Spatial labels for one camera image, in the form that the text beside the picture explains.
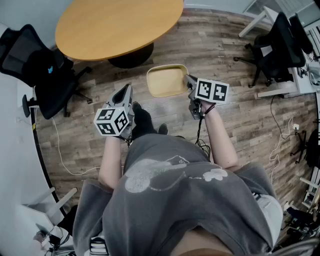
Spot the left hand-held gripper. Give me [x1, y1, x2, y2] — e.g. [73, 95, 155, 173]
[93, 84, 135, 141]

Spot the person's left forearm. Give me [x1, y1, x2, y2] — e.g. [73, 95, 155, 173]
[98, 135, 126, 189]

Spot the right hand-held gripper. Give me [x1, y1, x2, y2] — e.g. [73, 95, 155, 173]
[184, 74, 230, 120]

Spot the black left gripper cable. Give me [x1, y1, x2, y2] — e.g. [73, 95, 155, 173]
[119, 134, 134, 149]

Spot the white office desk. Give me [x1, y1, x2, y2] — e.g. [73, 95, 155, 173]
[238, 6, 320, 99]

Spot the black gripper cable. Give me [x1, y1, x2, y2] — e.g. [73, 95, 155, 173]
[119, 134, 134, 149]
[194, 116, 212, 157]

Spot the person's grey printed t-shirt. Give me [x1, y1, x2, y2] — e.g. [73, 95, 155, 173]
[72, 133, 285, 256]

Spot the thin white floor cable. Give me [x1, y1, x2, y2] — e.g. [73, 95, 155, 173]
[51, 117, 101, 176]

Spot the light grey shoulder strap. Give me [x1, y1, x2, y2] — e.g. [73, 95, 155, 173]
[251, 191, 285, 247]

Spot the black office chair with headrest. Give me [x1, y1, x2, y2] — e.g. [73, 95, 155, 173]
[0, 24, 93, 121]

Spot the round wooden table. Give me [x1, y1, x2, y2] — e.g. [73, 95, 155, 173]
[54, 0, 185, 70]

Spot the yellow rectangular tray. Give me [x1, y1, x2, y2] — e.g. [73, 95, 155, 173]
[146, 64, 190, 98]

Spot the black mesh office chair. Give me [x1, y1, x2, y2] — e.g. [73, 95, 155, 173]
[289, 12, 315, 55]
[233, 11, 307, 89]
[289, 128, 320, 169]

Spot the black floor cable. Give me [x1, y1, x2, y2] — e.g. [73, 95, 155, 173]
[269, 94, 300, 141]

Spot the small white desk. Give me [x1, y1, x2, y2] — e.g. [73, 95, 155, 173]
[20, 186, 79, 227]

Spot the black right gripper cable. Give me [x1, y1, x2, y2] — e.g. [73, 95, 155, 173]
[194, 116, 212, 157]

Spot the white metal rack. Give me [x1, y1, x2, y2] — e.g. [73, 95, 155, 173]
[299, 166, 320, 210]

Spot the white cable with plug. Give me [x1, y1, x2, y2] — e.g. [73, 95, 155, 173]
[268, 116, 301, 185]

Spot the person's right forearm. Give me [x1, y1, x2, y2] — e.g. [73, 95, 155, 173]
[201, 101, 241, 172]

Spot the tangle of cables and gadgets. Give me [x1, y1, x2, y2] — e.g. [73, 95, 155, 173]
[32, 223, 72, 256]

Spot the dark equipment clutter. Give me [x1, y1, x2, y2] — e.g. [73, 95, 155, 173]
[281, 199, 320, 242]

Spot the black wrist band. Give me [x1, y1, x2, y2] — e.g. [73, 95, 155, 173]
[202, 102, 217, 118]

